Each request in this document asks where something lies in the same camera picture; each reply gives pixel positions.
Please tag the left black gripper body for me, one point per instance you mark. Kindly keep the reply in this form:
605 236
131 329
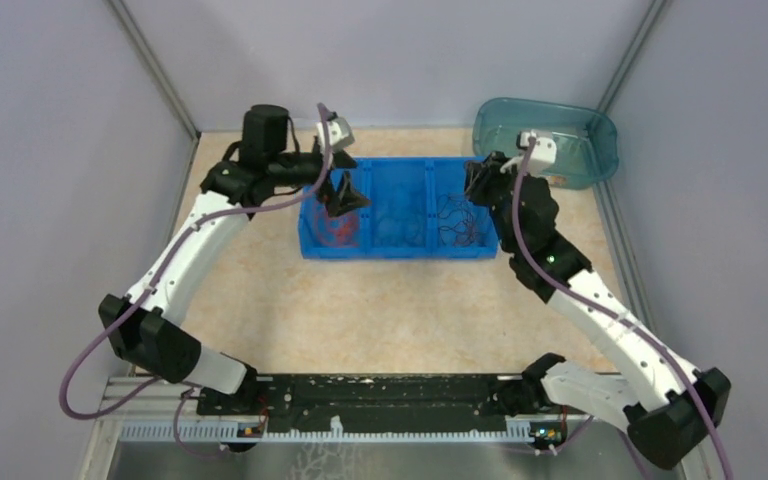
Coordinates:
328 164

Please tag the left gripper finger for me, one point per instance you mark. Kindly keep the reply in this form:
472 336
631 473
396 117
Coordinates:
349 197
330 198

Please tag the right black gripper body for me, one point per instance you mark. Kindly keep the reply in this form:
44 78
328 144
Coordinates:
491 185

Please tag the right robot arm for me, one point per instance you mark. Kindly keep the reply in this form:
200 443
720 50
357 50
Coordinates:
666 406

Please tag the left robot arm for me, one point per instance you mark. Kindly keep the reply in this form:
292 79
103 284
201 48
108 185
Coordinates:
144 325

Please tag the blue three-compartment bin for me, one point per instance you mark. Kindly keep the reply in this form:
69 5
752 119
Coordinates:
418 211

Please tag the teal transparent plastic tub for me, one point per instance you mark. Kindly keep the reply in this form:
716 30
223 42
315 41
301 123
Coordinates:
586 139

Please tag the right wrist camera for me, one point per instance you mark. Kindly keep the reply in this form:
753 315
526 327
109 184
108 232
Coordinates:
538 152

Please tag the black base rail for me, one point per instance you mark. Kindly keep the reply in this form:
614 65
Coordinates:
394 404

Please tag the white toothed cable strip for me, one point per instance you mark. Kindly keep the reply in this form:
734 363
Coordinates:
231 430

